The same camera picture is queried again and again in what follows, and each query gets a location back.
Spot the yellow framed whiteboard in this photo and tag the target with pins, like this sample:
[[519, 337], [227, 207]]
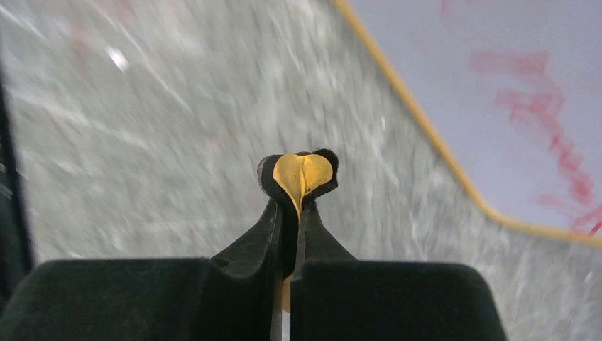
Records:
[[509, 93]]

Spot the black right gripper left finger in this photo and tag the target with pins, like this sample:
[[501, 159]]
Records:
[[230, 296]]

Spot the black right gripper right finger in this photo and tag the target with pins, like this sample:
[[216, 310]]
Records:
[[335, 296]]

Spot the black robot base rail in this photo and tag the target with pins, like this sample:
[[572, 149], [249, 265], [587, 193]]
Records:
[[16, 246]]

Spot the yellow black whiteboard eraser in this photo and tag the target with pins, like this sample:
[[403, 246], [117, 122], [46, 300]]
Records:
[[293, 180]]

